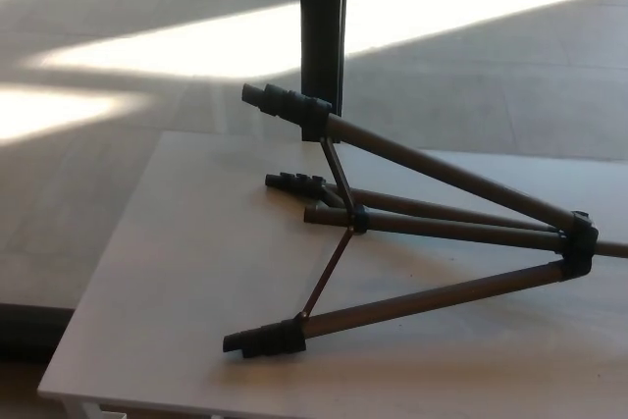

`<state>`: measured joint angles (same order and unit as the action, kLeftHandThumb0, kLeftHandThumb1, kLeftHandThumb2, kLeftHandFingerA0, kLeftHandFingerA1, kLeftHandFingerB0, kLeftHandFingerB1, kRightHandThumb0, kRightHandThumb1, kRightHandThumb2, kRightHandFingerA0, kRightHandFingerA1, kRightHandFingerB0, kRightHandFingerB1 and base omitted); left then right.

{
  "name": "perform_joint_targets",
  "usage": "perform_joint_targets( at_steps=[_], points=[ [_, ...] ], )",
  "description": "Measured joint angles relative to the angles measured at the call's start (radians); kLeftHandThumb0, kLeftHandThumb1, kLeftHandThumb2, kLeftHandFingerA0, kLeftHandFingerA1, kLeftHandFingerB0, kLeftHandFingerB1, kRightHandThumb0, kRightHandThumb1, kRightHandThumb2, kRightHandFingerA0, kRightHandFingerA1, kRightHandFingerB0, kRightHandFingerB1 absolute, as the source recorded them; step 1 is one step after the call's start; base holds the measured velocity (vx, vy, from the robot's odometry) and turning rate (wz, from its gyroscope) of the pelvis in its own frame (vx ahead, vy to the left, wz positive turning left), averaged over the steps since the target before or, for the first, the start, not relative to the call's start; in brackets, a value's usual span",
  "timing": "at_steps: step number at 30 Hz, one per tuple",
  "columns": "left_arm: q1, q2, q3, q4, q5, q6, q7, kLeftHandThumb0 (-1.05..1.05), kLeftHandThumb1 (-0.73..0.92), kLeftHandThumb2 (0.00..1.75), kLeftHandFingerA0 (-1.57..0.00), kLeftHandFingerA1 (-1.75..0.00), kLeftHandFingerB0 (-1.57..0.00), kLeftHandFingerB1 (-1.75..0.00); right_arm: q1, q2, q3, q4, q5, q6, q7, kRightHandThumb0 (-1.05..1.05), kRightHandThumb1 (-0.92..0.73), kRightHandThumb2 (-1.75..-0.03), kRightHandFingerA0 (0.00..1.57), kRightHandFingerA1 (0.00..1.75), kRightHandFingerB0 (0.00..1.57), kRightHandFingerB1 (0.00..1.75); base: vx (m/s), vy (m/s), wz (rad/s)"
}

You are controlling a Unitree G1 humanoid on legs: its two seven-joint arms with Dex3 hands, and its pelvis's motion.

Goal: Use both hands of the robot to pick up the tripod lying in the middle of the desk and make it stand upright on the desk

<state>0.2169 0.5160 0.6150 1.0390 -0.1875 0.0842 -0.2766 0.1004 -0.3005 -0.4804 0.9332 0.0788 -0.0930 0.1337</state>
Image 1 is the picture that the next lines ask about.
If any bronze tripod with black fittings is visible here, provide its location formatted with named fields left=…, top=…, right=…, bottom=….
left=223, top=80, right=628, bottom=360

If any black vertical pillar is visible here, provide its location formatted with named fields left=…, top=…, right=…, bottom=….
left=299, top=0, right=351, bottom=117

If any dark floor mat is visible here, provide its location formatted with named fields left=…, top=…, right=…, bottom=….
left=0, top=300, right=76, bottom=365

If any white table frame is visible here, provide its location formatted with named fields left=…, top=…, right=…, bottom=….
left=59, top=394, right=130, bottom=419

